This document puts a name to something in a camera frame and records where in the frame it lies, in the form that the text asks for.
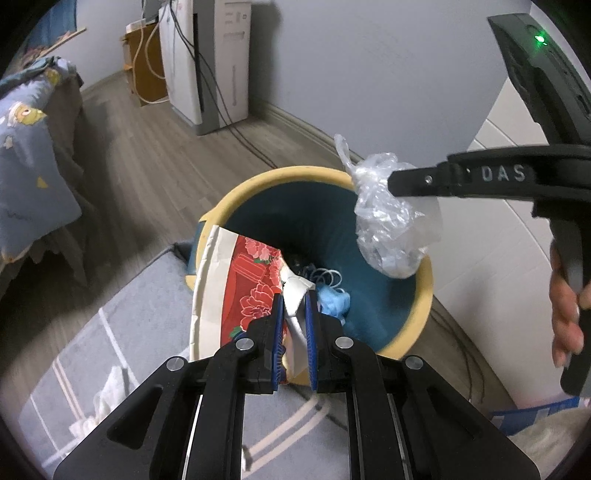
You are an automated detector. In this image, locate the grey plaid mat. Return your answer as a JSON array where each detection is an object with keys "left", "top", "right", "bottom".
[{"left": 0, "top": 240, "right": 361, "bottom": 480}]

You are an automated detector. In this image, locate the wooden window sill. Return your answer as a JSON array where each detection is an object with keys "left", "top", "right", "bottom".
[{"left": 37, "top": 27, "right": 88, "bottom": 58}]

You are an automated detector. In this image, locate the white cable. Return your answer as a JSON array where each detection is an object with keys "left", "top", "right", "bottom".
[{"left": 135, "top": 22, "right": 169, "bottom": 107}]

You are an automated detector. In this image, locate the wooden tv cabinet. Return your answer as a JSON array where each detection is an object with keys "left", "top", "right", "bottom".
[{"left": 121, "top": 18, "right": 169, "bottom": 108}]

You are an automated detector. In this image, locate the white tissue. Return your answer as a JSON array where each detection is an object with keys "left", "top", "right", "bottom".
[{"left": 69, "top": 364, "right": 134, "bottom": 441}]

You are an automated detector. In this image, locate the white panelled cabinet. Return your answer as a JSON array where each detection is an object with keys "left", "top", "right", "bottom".
[{"left": 431, "top": 83, "right": 591, "bottom": 409}]

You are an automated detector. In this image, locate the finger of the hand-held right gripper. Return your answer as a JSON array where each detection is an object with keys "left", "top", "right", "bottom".
[{"left": 387, "top": 162, "right": 467, "bottom": 198}]

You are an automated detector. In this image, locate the white air purifier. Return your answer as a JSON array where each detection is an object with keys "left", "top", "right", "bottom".
[{"left": 159, "top": 0, "right": 252, "bottom": 137}]

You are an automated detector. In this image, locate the blue printed blanket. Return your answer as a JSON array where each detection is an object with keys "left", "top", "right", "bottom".
[{"left": 0, "top": 55, "right": 84, "bottom": 264}]

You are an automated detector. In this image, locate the blue flat object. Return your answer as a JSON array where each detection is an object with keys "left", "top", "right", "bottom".
[{"left": 489, "top": 396, "right": 580, "bottom": 437}]

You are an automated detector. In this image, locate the teal waste bin yellow rim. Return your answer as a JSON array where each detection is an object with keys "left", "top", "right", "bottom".
[{"left": 185, "top": 166, "right": 435, "bottom": 386}]

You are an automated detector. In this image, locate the teal curtain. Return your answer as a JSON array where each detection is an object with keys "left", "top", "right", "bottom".
[{"left": 25, "top": 0, "right": 77, "bottom": 47}]

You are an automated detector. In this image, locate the bed with grey skirt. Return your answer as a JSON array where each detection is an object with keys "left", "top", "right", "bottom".
[{"left": 41, "top": 71, "right": 103, "bottom": 287}]

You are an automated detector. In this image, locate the red floral paper packaging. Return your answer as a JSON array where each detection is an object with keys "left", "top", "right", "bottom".
[{"left": 188, "top": 224, "right": 319, "bottom": 386}]

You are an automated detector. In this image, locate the clear plastic bag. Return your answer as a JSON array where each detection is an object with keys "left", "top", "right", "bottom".
[{"left": 333, "top": 134, "right": 443, "bottom": 279}]

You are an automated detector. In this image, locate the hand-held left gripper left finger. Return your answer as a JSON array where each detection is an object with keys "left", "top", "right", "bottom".
[{"left": 53, "top": 293, "right": 289, "bottom": 480}]

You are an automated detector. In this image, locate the person's right hand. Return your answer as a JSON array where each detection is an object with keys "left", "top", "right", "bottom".
[{"left": 549, "top": 237, "right": 585, "bottom": 368}]

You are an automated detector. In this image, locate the blue face mask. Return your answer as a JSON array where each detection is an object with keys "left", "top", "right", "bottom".
[{"left": 314, "top": 268, "right": 352, "bottom": 320}]

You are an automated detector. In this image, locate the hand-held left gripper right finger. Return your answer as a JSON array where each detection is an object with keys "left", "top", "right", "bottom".
[{"left": 305, "top": 291, "right": 541, "bottom": 480}]

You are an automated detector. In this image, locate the pale pink cloth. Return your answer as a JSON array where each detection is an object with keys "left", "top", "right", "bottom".
[{"left": 501, "top": 406, "right": 591, "bottom": 480}]

